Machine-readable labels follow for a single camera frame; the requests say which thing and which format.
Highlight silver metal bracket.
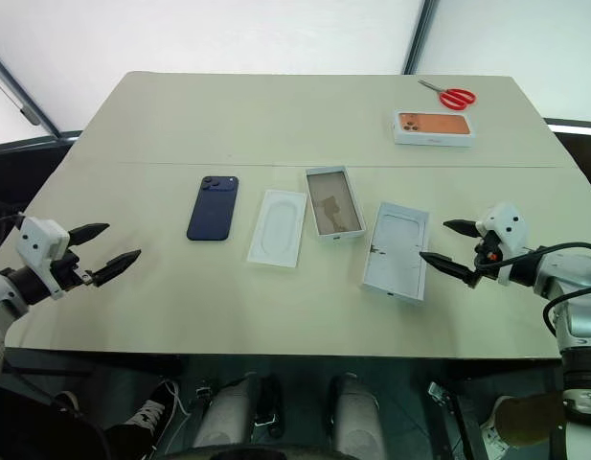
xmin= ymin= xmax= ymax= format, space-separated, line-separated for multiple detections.
xmin=427 ymin=381 xmax=450 ymax=408

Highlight closed box with orange phone print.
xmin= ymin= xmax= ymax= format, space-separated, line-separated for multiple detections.
xmin=389 ymin=110 xmax=477 ymax=150

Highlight white phone box lid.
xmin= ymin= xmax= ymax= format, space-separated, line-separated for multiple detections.
xmin=360 ymin=200 xmax=430 ymax=306

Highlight white robot right leg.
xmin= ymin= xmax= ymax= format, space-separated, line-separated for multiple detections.
xmin=330 ymin=373 xmax=388 ymax=460

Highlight black sneaker with white laces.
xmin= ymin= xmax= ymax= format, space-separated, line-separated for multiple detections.
xmin=106 ymin=379 xmax=182 ymax=452

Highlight dark window frame bar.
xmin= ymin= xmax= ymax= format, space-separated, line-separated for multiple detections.
xmin=401 ymin=0 xmax=444 ymax=76
xmin=0 ymin=47 xmax=62 ymax=138

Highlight white moulded insert tray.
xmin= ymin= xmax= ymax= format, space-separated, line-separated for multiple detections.
xmin=246 ymin=189 xmax=308 ymax=267

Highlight white robot leg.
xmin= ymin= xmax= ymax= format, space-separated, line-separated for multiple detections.
xmin=197 ymin=373 xmax=259 ymax=460
xmin=330 ymin=373 xmax=388 ymax=460

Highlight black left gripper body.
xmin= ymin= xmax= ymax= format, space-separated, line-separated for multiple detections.
xmin=48 ymin=245 xmax=93 ymax=293

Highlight red handled scissors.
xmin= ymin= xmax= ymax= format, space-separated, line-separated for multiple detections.
xmin=417 ymin=79 xmax=478 ymax=110

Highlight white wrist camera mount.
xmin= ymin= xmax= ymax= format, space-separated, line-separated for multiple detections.
xmin=476 ymin=201 xmax=529 ymax=288
xmin=15 ymin=216 xmax=71 ymax=301

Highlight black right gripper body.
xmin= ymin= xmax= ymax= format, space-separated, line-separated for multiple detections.
xmin=472 ymin=228 xmax=506 ymax=280

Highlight white robot left leg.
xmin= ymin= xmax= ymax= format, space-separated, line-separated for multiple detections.
xmin=197 ymin=373 xmax=259 ymax=460

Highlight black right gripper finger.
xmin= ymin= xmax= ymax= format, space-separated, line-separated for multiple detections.
xmin=443 ymin=218 xmax=484 ymax=239
xmin=419 ymin=251 xmax=481 ymax=289

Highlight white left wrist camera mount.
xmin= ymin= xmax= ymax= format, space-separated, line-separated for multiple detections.
xmin=15 ymin=216 xmax=71 ymax=301

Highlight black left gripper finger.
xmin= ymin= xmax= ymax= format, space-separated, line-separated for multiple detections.
xmin=85 ymin=248 xmax=143 ymax=288
xmin=66 ymin=221 xmax=110 ymax=248

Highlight dark blue smartphone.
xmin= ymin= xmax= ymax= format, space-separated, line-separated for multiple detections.
xmin=186 ymin=174 xmax=240 ymax=242
xmin=304 ymin=165 xmax=368 ymax=242

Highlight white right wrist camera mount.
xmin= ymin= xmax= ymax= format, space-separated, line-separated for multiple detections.
xmin=476 ymin=201 xmax=529 ymax=288

